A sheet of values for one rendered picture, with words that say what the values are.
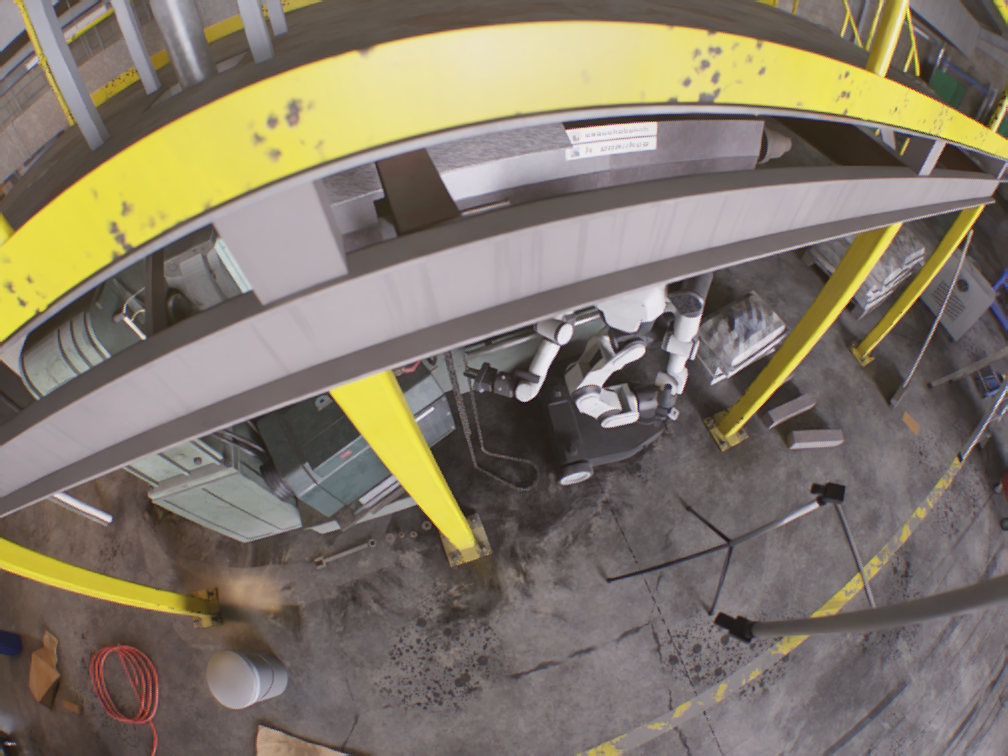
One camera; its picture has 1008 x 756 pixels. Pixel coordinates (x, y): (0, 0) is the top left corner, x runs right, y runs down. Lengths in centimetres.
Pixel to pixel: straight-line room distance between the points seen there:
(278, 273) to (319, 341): 18
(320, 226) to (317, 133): 12
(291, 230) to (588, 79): 36
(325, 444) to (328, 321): 103
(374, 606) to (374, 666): 33
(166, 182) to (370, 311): 36
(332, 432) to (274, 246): 120
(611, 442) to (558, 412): 33
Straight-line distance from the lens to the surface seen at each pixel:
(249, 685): 229
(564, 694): 229
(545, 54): 46
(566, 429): 227
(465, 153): 159
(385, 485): 200
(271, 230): 50
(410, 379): 170
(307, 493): 173
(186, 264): 173
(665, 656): 238
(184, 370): 74
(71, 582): 216
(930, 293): 530
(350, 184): 155
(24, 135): 425
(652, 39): 53
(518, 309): 72
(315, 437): 167
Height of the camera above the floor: 224
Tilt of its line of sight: 58 degrees down
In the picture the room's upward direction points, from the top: 3 degrees counter-clockwise
